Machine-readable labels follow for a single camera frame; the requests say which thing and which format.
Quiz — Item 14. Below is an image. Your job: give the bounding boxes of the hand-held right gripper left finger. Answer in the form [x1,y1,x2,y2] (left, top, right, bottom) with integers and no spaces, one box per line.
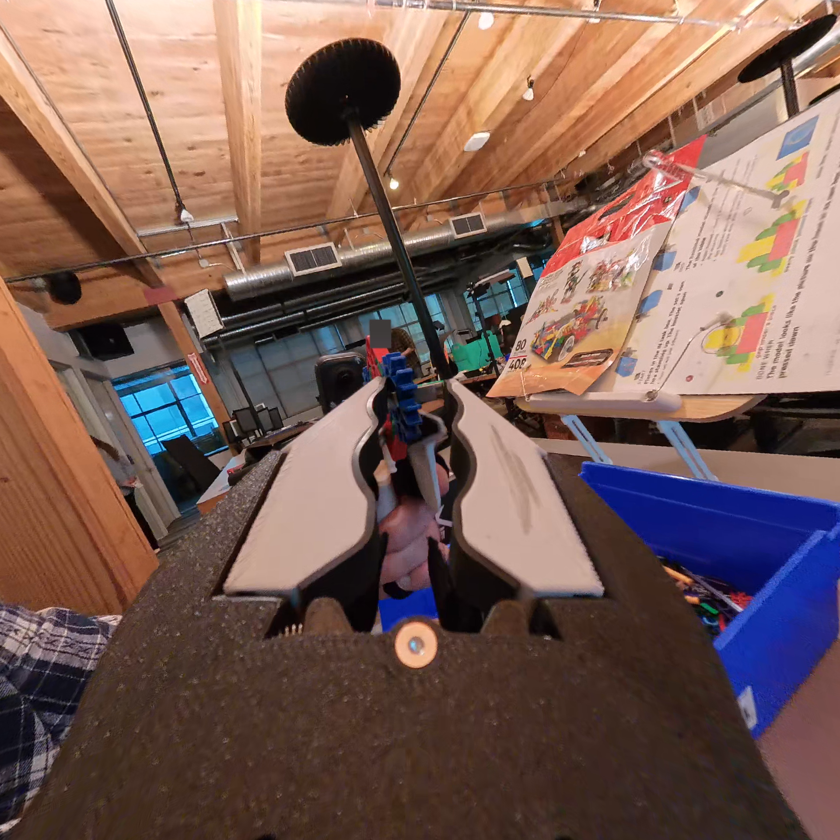
[224,381,392,628]

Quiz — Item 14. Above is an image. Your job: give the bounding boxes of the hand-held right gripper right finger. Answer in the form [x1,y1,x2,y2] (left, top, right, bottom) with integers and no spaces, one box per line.
[437,381,605,628]

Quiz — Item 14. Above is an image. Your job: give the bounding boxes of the green wheeled toy model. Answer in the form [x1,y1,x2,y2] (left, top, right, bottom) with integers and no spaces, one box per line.
[365,348,447,519]

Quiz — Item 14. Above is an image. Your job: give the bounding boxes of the pile of construction toy pieces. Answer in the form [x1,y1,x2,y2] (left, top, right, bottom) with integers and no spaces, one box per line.
[661,562,756,634]

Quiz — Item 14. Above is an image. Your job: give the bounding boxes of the blue plastic bin with label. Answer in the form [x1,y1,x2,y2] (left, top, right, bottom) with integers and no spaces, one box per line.
[378,460,840,742]

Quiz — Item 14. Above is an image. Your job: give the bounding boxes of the person's left hand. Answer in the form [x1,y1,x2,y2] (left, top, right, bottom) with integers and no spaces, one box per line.
[378,466,454,594]

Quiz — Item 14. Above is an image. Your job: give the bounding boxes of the white stand base blue posts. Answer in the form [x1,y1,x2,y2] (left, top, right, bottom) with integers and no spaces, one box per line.
[558,415,720,484]

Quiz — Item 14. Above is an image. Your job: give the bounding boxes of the round wooden board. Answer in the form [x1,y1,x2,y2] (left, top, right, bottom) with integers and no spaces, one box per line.
[515,389,769,424]

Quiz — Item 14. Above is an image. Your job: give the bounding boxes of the wooden panel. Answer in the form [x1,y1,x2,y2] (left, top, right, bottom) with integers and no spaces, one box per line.
[0,283,161,615]

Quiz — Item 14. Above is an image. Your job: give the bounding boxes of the toy kit plastic bag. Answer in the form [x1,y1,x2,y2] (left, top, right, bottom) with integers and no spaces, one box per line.
[486,136,710,400]

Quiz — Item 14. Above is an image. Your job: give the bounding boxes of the instruction booklet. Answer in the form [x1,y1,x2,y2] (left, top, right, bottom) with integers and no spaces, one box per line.
[617,95,840,397]

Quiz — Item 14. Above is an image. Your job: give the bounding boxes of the silver ceiling duct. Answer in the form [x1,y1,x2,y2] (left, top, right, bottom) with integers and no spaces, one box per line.
[224,208,552,303]

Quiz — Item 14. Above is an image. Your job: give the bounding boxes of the white wall sign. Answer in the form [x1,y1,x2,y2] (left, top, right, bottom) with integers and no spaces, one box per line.
[184,289,227,340]

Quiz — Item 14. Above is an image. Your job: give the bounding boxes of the wooden post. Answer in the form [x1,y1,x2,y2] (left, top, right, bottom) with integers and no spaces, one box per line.
[145,283,237,424]

